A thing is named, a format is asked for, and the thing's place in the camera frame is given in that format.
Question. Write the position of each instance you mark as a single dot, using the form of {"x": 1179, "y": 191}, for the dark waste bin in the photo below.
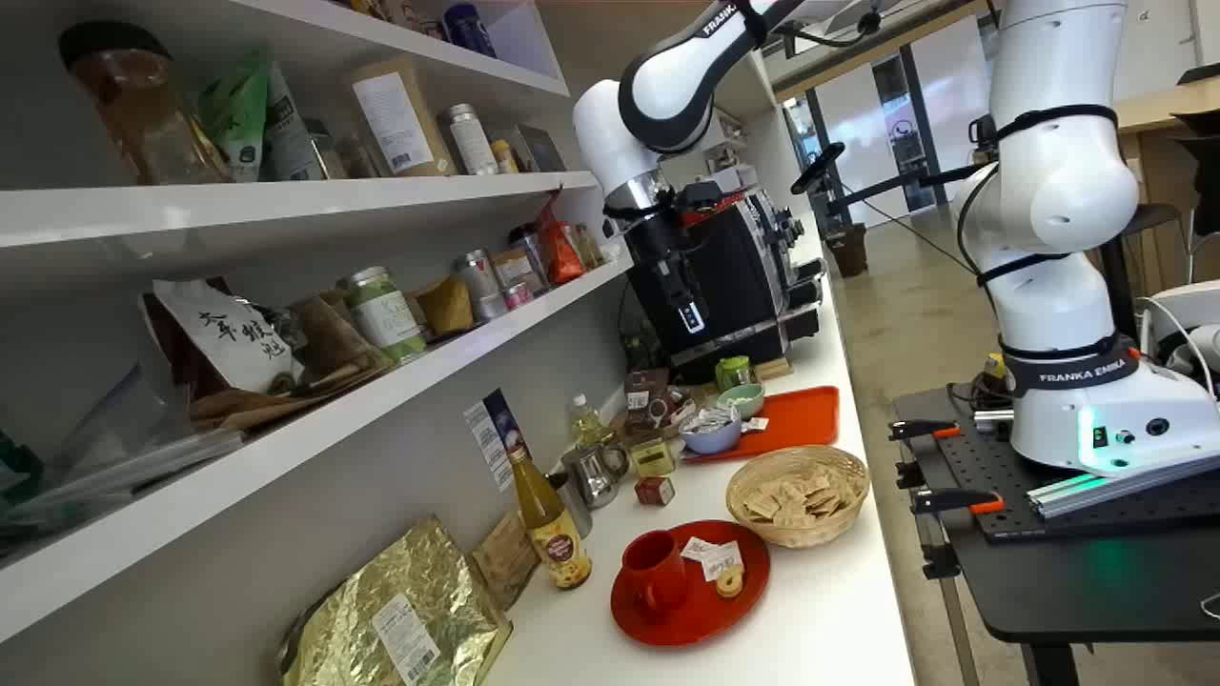
{"x": 851, "y": 251}

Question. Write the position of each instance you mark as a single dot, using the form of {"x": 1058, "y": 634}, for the yellow green box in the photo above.
{"x": 649, "y": 458}

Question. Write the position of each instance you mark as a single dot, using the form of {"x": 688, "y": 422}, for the wooden desk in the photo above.
{"x": 1165, "y": 140}

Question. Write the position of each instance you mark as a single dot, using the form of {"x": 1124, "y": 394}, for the small yellow brown container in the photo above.
{"x": 446, "y": 307}

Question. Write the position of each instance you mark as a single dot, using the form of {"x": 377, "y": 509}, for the white wrapper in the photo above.
{"x": 710, "y": 553}

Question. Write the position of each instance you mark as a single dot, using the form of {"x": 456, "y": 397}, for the orange snack packet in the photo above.
{"x": 559, "y": 251}

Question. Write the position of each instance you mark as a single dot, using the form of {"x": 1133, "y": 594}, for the black tripod stand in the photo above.
{"x": 822, "y": 171}

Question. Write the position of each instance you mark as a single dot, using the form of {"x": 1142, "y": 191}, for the white wall shelf unit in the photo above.
{"x": 420, "y": 364}

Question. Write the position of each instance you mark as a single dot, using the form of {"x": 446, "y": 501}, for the green cup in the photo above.
{"x": 734, "y": 371}

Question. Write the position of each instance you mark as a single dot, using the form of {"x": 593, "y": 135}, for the green packet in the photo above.
{"x": 260, "y": 120}

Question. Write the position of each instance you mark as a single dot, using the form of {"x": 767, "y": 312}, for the small yellow jar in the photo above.
{"x": 505, "y": 157}

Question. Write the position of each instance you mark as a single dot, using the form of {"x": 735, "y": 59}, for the grey labelled jar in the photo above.
{"x": 482, "y": 284}

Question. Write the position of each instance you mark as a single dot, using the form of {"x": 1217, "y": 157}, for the white bag with black characters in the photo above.
{"x": 232, "y": 338}

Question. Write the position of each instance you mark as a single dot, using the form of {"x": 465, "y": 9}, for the dark brown packet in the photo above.
{"x": 649, "y": 402}

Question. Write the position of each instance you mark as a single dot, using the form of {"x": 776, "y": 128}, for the green lid jar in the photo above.
{"x": 385, "y": 313}

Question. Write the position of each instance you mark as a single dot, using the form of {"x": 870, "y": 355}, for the amber jar with black lid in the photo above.
{"x": 139, "y": 110}

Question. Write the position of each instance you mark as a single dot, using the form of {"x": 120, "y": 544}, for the small dark box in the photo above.
{"x": 540, "y": 145}

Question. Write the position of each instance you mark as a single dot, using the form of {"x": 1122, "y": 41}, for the gold foil packet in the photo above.
{"x": 394, "y": 617}

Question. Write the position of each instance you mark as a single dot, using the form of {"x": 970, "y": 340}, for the white cylindrical bottle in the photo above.
{"x": 468, "y": 140}

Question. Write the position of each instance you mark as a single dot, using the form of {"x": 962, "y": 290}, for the metal cup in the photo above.
{"x": 597, "y": 476}

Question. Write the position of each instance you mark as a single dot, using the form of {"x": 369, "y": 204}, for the brown box with white label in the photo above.
{"x": 396, "y": 120}

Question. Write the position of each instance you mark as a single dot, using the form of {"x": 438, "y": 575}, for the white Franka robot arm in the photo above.
{"x": 1061, "y": 191}

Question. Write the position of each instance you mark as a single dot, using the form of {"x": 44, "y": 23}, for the brown paper bag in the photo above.
{"x": 333, "y": 338}

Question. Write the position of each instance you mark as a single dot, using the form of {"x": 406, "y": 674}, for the dark blue container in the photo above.
{"x": 465, "y": 23}

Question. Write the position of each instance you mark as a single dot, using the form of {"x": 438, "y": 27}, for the blue bowl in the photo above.
{"x": 710, "y": 432}

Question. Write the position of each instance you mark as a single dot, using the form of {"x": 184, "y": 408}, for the black robot table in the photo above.
{"x": 1078, "y": 585}

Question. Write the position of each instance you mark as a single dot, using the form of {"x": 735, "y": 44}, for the small brown packet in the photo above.
{"x": 505, "y": 558}

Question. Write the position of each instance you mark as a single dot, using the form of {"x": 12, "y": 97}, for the black coffee machine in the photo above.
{"x": 746, "y": 286}

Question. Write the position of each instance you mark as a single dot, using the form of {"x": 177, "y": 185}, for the red cup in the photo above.
{"x": 651, "y": 575}

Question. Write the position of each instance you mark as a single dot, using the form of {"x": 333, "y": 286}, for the wicker basket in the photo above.
{"x": 798, "y": 497}

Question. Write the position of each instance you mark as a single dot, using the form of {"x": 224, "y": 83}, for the clear oil bottle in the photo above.
{"x": 588, "y": 426}

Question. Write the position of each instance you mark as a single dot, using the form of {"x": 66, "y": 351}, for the small red box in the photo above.
{"x": 651, "y": 488}

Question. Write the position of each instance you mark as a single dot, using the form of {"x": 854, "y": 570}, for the red plate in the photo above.
{"x": 728, "y": 610}

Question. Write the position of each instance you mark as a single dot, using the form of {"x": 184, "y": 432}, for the clear plastic bags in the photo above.
{"x": 99, "y": 464}

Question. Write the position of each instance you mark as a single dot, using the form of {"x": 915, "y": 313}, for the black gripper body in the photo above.
{"x": 660, "y": 271}

